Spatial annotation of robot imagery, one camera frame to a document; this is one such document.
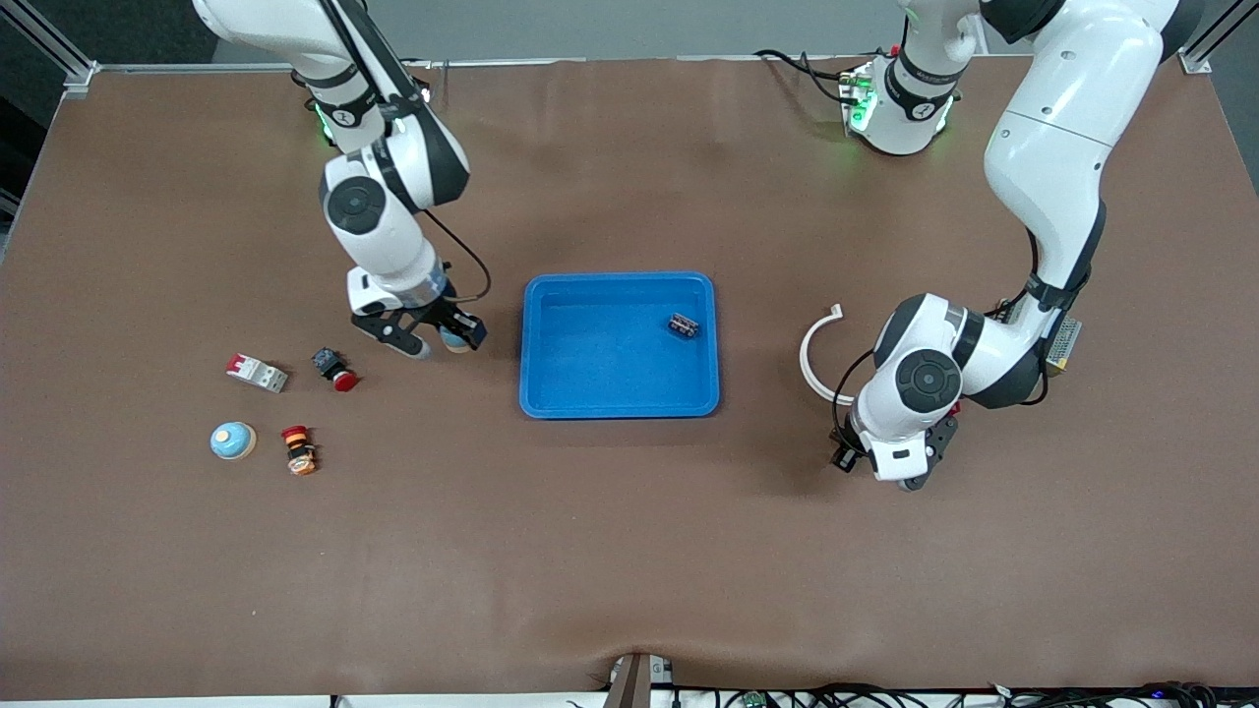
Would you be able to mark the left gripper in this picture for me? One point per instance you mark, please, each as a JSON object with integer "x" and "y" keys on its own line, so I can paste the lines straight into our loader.
{"x": 844, "y": 454}

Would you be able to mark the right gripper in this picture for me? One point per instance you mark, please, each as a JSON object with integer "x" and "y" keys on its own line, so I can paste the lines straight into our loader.
{"x": 450, "y": 314}

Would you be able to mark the blue service bell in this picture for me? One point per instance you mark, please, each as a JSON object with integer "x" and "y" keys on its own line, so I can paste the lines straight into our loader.
{"x": 233, "y": 442}
{"x": 453, "y": 344}

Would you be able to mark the dark electrolytic capacitor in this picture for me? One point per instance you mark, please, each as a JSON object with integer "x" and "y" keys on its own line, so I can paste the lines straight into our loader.
{"x": 685, "y": 325}

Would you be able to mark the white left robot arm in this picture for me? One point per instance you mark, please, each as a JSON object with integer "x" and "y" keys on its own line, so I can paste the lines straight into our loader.
{"x": 1043, "y": 177}

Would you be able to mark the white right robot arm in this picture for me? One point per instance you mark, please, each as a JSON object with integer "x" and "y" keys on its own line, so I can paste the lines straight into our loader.
{"x": 379, "y": 246}

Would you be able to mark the blue plastic tray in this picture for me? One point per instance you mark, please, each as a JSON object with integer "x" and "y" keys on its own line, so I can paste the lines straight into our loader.
{"x": 620, "y": 374}

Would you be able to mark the white curved plastic clamp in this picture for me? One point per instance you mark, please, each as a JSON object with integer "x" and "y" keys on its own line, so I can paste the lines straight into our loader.
{"x": 805, "y": 359}

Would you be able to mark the red button with black block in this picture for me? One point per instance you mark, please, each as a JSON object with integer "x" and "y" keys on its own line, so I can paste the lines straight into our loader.
{"x": 339, "y": 377}

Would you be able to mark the red button with orange block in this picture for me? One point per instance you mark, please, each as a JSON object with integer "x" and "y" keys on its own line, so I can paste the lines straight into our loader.
{"x": 298, "y": 452}

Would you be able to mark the white red circuit breaker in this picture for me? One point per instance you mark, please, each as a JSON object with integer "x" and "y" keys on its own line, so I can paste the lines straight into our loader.
{"x": 258, "y": 374}

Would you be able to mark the metal mesh power supply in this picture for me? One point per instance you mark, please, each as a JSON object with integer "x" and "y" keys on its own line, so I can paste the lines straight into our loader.
{"x": 1067, "y": 339}

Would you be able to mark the aluminium frame post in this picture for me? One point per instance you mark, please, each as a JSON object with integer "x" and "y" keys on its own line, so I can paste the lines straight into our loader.
{"x": 1195, "y": 64}
{"x": 81, "y": 77}

